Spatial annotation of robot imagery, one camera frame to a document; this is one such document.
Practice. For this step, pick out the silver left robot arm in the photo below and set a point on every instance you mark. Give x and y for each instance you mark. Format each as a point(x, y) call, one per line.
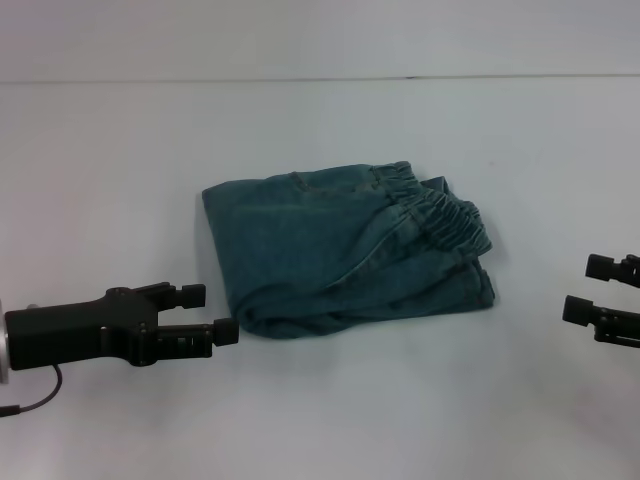
point(3, 345)

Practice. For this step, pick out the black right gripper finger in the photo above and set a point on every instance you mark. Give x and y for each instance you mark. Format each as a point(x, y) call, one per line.
point(610, 325)
point(610, 267)

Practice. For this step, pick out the blue denim shorts with patch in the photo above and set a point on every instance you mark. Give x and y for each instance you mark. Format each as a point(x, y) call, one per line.
point(310, 250)

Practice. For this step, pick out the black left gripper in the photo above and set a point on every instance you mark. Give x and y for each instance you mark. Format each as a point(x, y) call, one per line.
point(70, 332)

